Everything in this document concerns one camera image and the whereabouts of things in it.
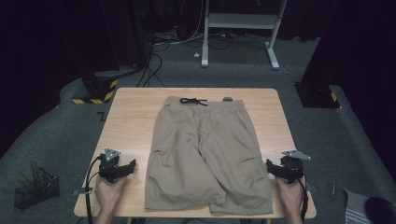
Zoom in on grey striped cloth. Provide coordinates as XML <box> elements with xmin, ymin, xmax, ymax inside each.
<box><xmin>344</xmin><ymin>188</ymin><xmax>375</xmax><ymax>224</ymax></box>

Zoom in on black wire basket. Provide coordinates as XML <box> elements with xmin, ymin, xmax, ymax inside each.
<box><xmin>13</xmin><ymin>167</ymin><xmax>61</xmax><ymax>210</ymax></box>

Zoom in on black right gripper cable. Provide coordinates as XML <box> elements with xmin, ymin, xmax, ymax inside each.
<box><xmin>295</xmin><ymin>175</ymin><xmax>310</xmax><ymax>224</ymax></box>

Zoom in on black floor cables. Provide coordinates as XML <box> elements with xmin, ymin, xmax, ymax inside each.
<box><xmin>135</xmin><ymin>43</ymin><xmax>166</xmax><ymax>89</ymax></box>

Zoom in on white metal stand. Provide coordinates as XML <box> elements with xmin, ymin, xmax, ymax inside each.
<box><xmin>200</xmin><ymin>0</ymin><xmax>289</xmax><ymax>71</ymax></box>

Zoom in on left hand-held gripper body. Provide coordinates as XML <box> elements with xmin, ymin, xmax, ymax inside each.
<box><xmin>97</xmin><ymin>147</ymin><xmax>126</xmax><ymax>184</ymax></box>

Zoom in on person's right hand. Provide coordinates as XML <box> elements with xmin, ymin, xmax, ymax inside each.
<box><xmin>275</xmin><ymin>175</ymin><xmax>308</xmax><ymax>217</ymax></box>

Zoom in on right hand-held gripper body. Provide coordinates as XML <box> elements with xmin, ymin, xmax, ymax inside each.
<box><xmin>279</xmin><ymin>149</ymin><xmax>312</xmax><ymax>185</ymax></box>

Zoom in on black yellow striped stand base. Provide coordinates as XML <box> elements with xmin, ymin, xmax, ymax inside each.
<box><xmin>72</xmin><ymin>72</ymin><xmax>120</xmax><ymax>105</ymax></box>

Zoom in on white floor cable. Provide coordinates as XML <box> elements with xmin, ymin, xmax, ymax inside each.
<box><xmin>152</xmin><ymin>0</ymin><xmax>205</xmax><ymax>47</ymax></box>

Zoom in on black rounded object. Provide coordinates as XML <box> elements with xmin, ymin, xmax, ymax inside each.
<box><xmin>363</xmin><ymin>196</ymin><xmax>396</xmax><ymax>224</ymax></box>

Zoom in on person's left hand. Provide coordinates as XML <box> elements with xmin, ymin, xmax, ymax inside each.
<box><xmin>93</xmin><ymin>173</ymin><xmax>129</xmax><ymax>217</ymax></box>

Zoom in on khaki shorts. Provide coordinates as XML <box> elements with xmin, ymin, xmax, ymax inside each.
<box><xmin>144</xmin><ymin>95</ymin><xmax>275</xmax><ymax>217</ymax></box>

